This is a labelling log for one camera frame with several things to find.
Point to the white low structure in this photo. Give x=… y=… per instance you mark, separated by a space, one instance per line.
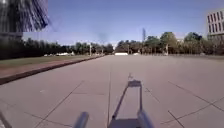
x=121 y=54

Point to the grey paved plaza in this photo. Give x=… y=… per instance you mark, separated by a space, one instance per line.
x=133 y=86

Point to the tall distant tower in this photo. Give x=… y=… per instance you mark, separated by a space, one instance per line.
x=144 y=35

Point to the row of trees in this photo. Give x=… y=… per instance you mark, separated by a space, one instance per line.
x=153 y=45

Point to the robot's own part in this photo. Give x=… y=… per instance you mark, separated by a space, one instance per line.
x=145 y=119
x=81 y=120

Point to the dark kerb strip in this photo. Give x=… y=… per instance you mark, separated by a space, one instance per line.
x=43 y=69

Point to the grass lawn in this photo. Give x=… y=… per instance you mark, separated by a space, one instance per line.
x=30 y=61

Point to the dark building with slatted front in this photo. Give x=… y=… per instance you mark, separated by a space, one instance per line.
x=20 y=18

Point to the pale building with windows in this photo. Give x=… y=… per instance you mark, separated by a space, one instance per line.
x=216 y=24

